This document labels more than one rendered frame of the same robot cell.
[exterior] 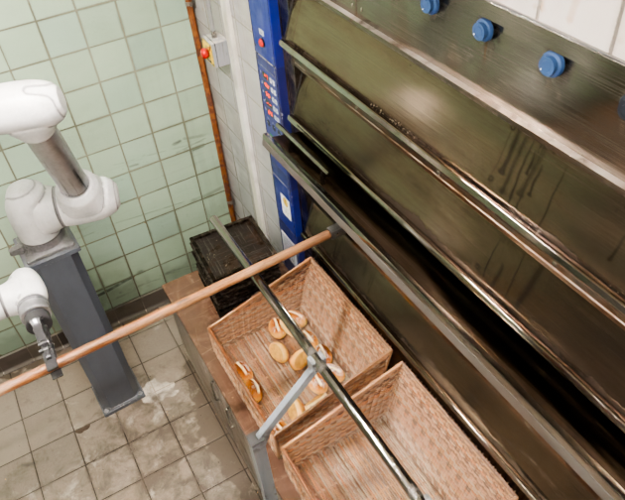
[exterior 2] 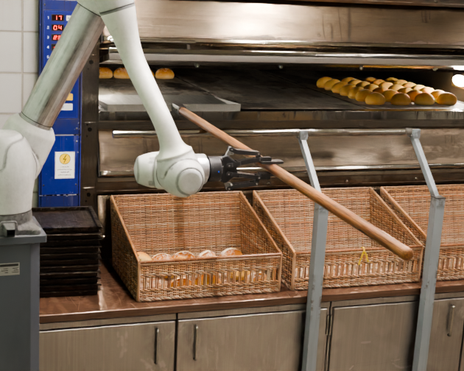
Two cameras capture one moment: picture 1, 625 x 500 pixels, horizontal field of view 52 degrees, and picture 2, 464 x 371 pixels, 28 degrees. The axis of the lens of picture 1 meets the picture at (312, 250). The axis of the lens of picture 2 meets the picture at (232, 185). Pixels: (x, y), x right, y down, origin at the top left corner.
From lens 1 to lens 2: 3.67 m
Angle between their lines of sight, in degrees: 76
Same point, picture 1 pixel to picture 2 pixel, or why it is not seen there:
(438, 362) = (286, 154)
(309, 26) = not seen: outside the picture
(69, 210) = (46, 150)
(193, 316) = (76, 307)
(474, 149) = not seen: outside the picture
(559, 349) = (378, 41)
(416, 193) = (258, 23)
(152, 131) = not seen: outside the picture
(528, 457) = (365, 151)
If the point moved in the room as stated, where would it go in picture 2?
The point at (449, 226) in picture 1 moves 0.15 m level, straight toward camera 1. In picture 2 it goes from (291, 26) to (326, 29)
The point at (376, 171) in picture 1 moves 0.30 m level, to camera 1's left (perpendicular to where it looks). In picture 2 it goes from (219, 28) to (208, 33)
